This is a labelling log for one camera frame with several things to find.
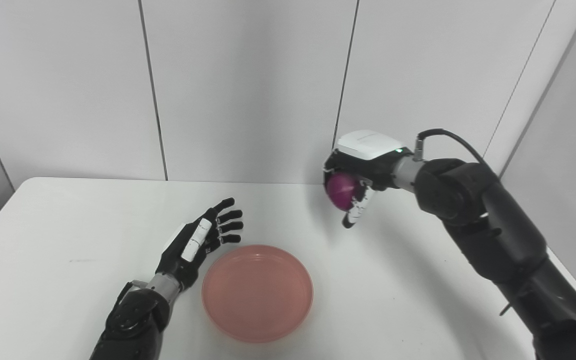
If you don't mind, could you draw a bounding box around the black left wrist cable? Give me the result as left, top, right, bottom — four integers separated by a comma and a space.
113, 280, 148, 313

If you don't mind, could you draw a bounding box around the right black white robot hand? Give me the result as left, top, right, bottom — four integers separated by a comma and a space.
323, 129, 415, 230

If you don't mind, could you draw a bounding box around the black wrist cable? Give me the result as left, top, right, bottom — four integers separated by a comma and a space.
413, 128, 491, 168
113, 280, 148, 313

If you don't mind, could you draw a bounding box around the purple red onion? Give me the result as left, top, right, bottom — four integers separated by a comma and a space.
326, 172, 363, 211

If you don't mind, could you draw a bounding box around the pink round plate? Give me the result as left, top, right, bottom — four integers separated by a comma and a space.
201, 244, 314, 344

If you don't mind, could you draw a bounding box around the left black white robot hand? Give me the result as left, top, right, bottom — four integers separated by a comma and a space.
155, 197, 244, 292

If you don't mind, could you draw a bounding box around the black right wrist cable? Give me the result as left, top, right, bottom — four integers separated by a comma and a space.
413, 128, 491, 168

